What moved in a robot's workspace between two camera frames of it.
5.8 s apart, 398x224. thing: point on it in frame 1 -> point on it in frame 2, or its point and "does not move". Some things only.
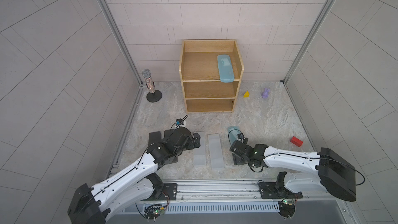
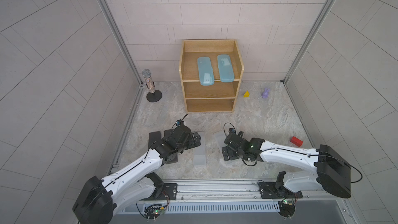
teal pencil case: x=233 y=131 -> x=205 y=70
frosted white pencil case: x=199 y=153 does not move
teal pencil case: x=226 y=70 does not move
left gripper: x=191 y=144 does not move
